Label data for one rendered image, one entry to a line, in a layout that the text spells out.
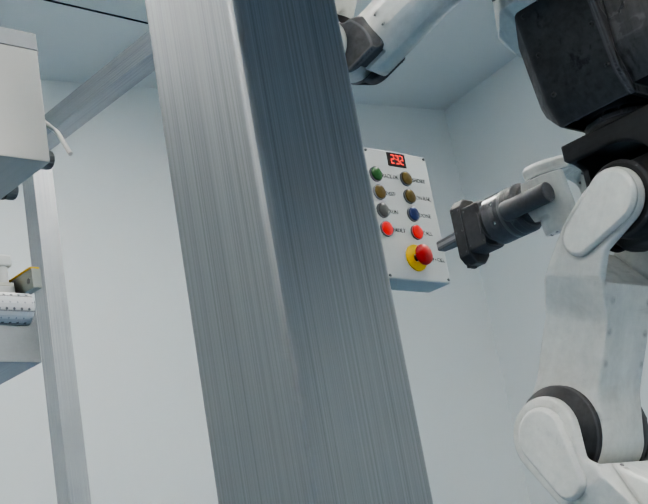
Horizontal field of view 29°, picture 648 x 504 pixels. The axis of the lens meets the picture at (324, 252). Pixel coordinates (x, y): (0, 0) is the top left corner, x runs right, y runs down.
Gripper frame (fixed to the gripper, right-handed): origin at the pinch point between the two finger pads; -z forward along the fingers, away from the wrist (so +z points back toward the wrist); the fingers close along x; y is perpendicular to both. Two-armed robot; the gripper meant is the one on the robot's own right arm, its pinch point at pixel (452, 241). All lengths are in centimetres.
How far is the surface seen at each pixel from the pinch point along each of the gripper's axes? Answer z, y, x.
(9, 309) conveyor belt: -23, -77, 9
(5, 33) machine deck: -21, -73, -37
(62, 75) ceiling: -300, 117, -197
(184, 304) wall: -297, 164, -89
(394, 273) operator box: -9.4, -6.5, 3.3
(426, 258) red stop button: -6.6, -0.3, 1.0
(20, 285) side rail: -27, -72, 4
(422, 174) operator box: -9.4, 6.8, -17.7
